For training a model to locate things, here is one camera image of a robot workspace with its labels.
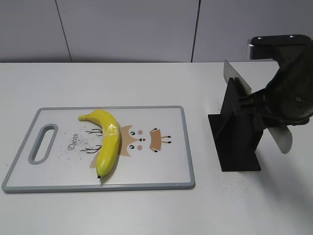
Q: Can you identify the white grey-rimmed cutting board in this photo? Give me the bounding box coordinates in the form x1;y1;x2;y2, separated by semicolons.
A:
2;106;195;193

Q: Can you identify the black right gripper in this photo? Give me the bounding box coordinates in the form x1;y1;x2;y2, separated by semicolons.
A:
233;44;313;130

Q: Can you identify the yellow plastic banana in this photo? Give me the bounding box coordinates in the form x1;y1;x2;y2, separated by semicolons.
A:
78;110;121;179

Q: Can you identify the white-handled kitchen knife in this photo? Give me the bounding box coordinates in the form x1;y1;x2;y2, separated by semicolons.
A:
223;60;293;154

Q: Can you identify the black knife stand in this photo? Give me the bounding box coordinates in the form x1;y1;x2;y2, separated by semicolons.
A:
208;78;263;172

